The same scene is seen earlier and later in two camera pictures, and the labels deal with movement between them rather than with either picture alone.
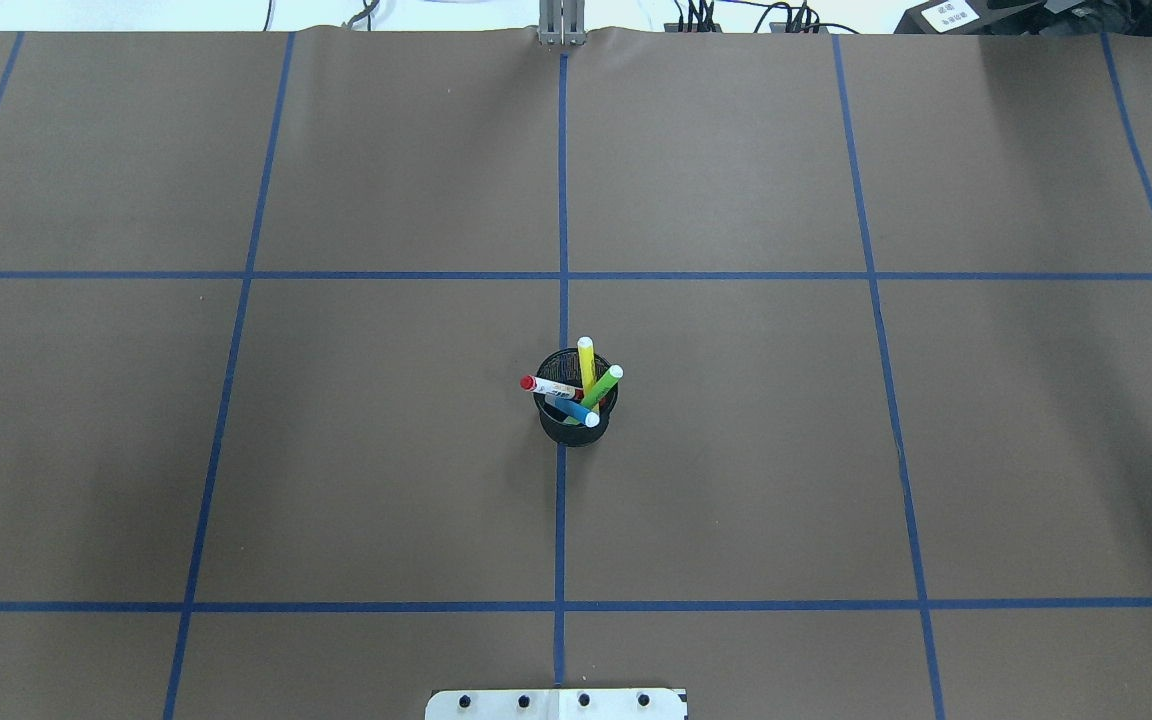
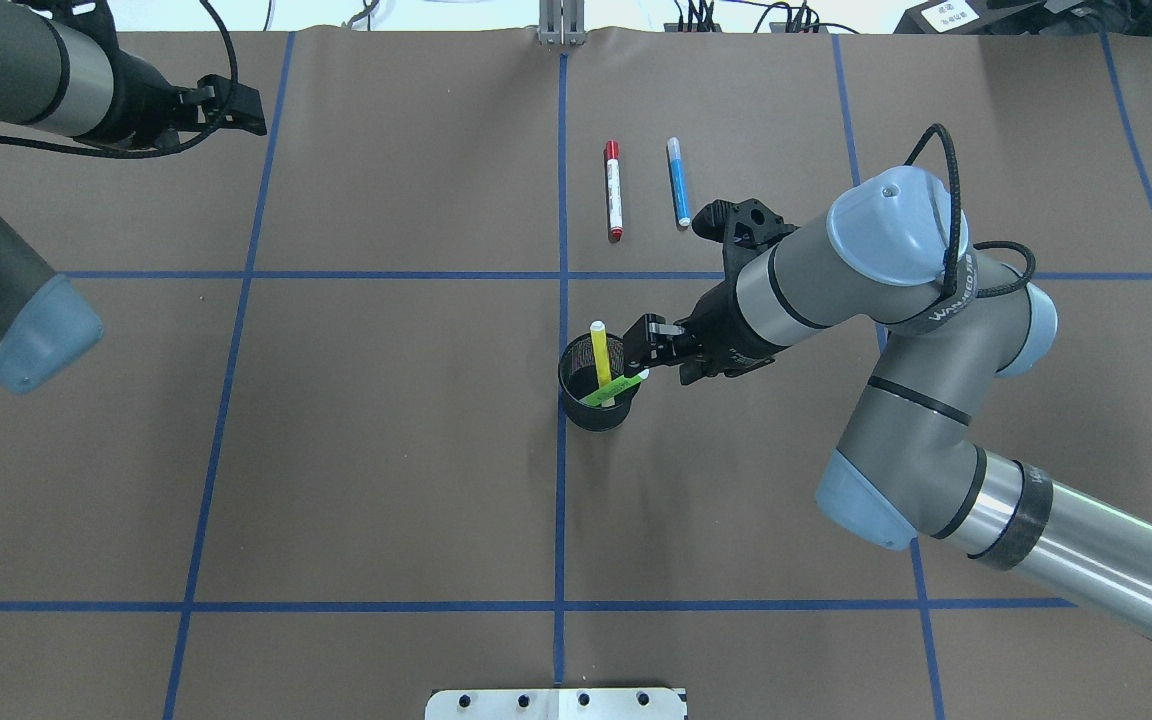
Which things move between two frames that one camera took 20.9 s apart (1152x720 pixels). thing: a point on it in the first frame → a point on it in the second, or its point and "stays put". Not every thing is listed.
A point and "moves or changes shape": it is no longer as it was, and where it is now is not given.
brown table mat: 917,340 stays put
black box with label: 969,17 stays put
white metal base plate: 557,704 stays put
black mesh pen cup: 564,367 → 578,376
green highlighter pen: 614,373 moves or changes shape
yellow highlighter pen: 586,364 moves or changes shape
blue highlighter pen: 590,418 → 679,190
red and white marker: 546,386 → 614,190
